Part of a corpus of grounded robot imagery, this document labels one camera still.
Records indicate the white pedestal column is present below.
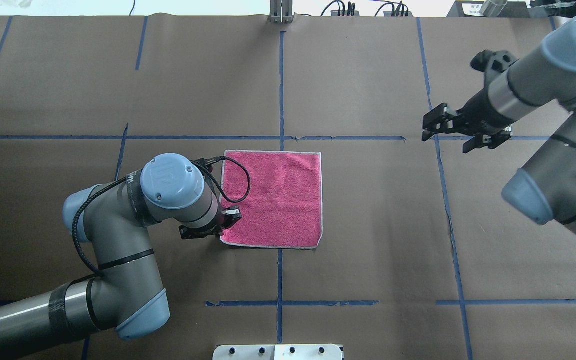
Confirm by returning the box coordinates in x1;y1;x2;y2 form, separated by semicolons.
212;343;345;360

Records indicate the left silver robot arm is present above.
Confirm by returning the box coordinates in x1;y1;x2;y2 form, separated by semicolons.
0;153;242;360

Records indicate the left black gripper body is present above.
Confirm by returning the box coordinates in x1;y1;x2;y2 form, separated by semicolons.
179;210;227;240

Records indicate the aluminium frame post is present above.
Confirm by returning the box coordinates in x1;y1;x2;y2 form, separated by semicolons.
268;0;295;24

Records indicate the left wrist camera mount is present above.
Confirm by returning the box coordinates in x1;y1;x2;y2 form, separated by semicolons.
191;158;218;174

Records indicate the black tray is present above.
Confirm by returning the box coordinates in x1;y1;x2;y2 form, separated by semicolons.
446;0;531;19

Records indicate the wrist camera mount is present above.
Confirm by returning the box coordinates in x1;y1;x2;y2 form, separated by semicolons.
191;158;218;174
470;49;518;87

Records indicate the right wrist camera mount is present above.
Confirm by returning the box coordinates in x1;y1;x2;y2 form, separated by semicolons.
470;49;518;87

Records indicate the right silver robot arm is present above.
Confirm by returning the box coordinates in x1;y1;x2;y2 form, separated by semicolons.
422;16;576;235

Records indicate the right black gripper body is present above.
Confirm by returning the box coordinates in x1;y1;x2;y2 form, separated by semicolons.
455;89;512;137

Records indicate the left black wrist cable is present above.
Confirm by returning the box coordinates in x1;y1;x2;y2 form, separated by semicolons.
72;156;252;277

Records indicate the pink towel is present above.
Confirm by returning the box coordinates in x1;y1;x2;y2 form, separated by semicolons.
220;150;323;249

